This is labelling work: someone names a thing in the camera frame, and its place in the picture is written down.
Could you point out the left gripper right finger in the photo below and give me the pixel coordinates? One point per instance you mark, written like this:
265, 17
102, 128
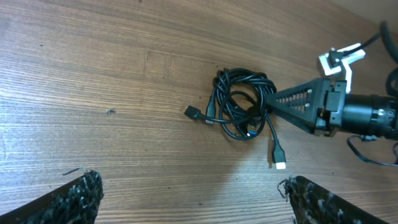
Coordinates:
311, 203

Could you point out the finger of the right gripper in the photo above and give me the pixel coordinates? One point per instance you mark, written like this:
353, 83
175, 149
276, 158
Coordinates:
299, 105

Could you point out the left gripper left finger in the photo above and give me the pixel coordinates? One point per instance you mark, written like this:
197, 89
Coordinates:
75, 202

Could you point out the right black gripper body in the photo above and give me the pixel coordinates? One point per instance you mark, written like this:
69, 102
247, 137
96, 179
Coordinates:
329, 118

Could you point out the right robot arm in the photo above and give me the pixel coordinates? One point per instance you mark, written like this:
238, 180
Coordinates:
372, 115

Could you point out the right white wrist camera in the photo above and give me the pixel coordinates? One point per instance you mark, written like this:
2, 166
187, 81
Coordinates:
335, 64

